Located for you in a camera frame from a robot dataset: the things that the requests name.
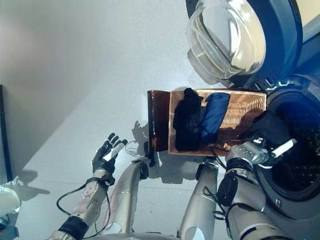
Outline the dark grey washing machine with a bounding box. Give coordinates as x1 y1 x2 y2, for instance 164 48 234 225
234 14 320 221

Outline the round glass washing machine door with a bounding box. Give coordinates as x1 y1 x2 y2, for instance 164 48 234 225
185 0 305 88

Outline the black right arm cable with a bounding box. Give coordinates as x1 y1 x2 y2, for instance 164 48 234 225
203 146 242 222

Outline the rectangular wicker laundry basket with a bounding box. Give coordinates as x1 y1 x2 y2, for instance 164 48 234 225
167 87 268 157

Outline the grey device with wires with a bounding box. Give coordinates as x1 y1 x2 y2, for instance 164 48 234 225
0 216 20 240

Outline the grey panel with dark edge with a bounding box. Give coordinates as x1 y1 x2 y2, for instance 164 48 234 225
0 84 13 182

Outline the blue garment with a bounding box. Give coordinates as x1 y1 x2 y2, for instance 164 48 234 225
199 92 231 143

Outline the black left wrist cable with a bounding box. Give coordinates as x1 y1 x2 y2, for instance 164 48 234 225
56 183 112 238

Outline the white floor cable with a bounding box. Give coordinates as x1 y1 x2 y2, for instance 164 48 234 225
124 141 146 157

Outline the silver robot leg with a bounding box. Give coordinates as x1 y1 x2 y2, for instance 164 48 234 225
107 159 150 233
177 158 226 240

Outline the long black garment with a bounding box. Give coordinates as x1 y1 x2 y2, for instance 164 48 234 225
172 87 205 152

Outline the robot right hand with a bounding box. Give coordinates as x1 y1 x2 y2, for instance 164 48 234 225
251 136 298 168

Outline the silver robot right leg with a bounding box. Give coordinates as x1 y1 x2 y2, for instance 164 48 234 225
177 158 226 240

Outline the silver robot left leg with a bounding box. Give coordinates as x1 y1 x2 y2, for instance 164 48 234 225
107 159 150 233

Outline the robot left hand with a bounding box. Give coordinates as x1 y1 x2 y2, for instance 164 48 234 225
91 132 129 176

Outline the white rounded object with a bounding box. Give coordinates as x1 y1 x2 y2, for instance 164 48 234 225
0 176 21 216

